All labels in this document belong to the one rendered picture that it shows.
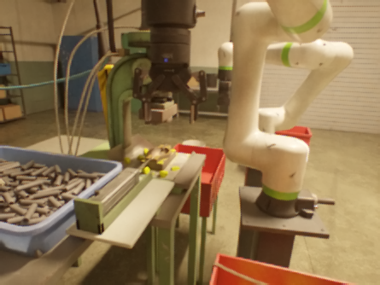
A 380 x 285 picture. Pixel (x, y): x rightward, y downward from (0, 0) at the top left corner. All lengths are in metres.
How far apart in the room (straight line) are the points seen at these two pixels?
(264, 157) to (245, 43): 0.36
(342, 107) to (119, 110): 5.98
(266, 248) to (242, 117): 0.47
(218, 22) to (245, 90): 5.62
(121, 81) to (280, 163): 0.64
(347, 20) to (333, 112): 1.93
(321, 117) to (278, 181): 5.72
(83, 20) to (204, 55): 3.43
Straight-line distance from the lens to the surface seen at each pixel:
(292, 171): 0.82
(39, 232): 0.65
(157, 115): 0.87
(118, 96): 1.01
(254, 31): 0.82
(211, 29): 6.42
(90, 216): 0.64
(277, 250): 0.98
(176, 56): 0.46
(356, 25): 6.57
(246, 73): 0.83
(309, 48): 1.15
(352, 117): 6.71
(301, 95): 1.38
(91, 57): 7.08
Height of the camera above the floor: 1.39
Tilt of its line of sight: 18 degrees down
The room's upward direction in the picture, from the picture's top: 2 degrees clockwise
